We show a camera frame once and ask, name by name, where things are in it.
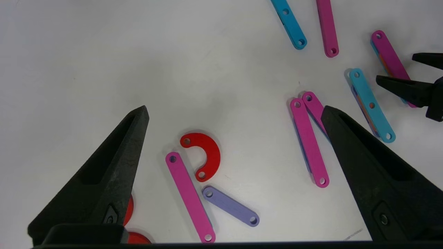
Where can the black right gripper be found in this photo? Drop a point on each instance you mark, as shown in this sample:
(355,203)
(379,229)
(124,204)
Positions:
(436,103)

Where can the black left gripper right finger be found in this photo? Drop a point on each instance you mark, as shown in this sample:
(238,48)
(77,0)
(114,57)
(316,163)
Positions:
(398,207)

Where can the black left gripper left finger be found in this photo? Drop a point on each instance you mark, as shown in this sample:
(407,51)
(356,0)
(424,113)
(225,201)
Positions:
(86,207)

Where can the short pink bar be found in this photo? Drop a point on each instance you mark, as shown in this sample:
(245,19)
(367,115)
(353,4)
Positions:
(389,55)

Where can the long deep pink bar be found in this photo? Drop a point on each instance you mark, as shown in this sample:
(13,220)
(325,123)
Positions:
(328,27)
(315,107)

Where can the long light pink bar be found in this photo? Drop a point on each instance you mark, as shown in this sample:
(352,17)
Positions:
(308,141)
(188,193)

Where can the short blue bar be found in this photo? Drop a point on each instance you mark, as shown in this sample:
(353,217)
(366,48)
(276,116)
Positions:
(290,24)

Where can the small red curved piece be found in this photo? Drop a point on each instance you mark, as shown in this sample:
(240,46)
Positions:
(213,152)

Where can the short purple bar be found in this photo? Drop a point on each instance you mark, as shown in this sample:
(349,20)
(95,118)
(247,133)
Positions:
(230,205)

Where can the large red curved piece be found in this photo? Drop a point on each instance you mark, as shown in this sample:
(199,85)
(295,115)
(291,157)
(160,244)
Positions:
(138,238)
(129,211)

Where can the long light blue bar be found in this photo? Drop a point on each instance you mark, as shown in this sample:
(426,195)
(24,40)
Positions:
(363,88)

